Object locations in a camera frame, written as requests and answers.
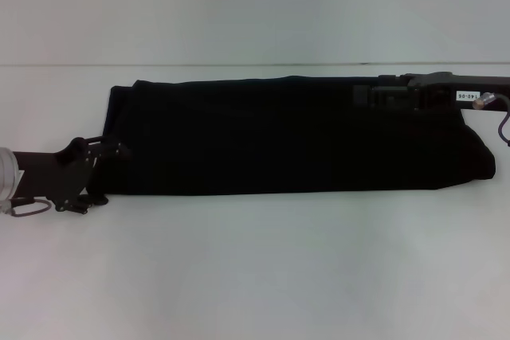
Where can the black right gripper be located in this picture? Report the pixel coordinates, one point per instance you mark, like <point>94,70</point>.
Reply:
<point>458,91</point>

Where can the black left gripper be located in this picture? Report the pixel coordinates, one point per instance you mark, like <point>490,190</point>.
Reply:
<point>48,173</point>

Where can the silver plug on right gripper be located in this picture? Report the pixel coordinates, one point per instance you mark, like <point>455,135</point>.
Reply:
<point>484,101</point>

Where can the black t-shirt with FREE print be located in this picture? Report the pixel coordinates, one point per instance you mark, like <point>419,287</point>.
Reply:
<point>279,137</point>

